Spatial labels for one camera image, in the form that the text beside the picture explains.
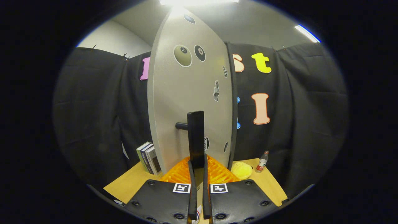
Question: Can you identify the white canvas shoe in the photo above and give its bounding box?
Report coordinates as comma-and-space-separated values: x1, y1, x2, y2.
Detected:
192, 205, 202, 224

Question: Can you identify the white cover book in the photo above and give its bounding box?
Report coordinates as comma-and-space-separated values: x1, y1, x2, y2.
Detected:
145, 146, 162, 175

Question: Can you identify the yellow plush toy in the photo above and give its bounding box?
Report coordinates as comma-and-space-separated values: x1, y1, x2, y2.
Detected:
231, 162, 253, 180

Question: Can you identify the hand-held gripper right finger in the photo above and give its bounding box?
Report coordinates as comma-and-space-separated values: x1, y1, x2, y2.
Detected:
203, 154, 278, 224

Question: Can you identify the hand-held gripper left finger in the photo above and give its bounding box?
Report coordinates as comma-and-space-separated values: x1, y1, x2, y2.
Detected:
124, 156, 198, 224

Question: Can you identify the black backdrop cloth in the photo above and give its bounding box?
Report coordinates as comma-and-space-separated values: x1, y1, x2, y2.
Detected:
53, 42, 349, 199

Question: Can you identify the beige shoe cabinet door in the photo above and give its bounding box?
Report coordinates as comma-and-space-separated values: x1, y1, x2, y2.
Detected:
147, 6, 234, 175

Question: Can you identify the dark grey shoe cabinet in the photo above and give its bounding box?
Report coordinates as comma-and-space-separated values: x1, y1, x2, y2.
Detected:
225, 42, 239, 171

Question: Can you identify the dark blue spine book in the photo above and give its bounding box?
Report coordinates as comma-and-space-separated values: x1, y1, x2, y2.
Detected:
140, 144, 155, 175

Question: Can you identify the large ceiling light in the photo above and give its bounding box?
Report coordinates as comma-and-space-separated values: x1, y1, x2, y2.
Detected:
159, 0, 240, 7

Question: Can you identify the black cabinet door handle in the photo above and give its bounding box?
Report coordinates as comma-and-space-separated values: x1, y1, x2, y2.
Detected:
175, 110, 206, 187

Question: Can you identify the clear plastic water bottle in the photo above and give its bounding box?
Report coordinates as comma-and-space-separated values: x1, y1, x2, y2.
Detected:
256, 151, 269, 173

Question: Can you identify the small ceiling light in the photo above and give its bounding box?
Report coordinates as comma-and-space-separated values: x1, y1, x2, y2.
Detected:
294, 24, 321, 43

